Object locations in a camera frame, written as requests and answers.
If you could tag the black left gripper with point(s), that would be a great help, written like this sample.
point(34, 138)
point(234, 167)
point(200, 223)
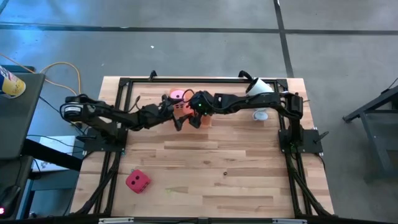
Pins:
point(157, 113)

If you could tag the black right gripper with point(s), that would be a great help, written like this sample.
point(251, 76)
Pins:
point(202, 102)

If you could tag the orange translucent plastic tray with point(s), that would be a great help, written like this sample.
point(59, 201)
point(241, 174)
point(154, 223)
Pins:
point(206, 123)

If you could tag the large orange foam die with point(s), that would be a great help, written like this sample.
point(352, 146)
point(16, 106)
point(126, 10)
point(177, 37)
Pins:
point(185, 109)

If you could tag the large pink foam die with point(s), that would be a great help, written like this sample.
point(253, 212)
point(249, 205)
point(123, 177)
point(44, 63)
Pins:
point(178, 94)

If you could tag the large red foam die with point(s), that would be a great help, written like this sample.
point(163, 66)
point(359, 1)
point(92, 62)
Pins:
point(138, 181)

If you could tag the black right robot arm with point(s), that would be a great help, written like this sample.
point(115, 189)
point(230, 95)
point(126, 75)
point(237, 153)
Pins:
point(248, 101)

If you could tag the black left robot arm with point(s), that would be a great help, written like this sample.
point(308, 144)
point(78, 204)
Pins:
point(102, 113)

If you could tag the silver aluminium extrusion bar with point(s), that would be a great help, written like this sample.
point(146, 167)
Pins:
point(115, 220)
point(289, 221)

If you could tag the white cardboard box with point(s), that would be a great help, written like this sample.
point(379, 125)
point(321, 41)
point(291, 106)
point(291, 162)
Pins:
point(59, 146)

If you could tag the black side desk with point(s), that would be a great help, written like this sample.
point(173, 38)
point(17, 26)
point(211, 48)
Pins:
point(18, 118)

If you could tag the yellow wipes canister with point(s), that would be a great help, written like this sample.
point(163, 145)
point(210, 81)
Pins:
point(11, 83)

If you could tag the black computer mouse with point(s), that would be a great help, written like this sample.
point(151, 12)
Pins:
point(9, 197)

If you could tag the black aluminium table frame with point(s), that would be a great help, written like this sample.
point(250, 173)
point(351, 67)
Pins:
point(202, 80)

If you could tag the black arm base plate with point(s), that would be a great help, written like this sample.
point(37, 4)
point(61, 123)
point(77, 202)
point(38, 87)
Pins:
point(311, 144)
point(99, 145)

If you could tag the black metal table frame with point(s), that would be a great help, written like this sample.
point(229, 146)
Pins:
point(370, 105)

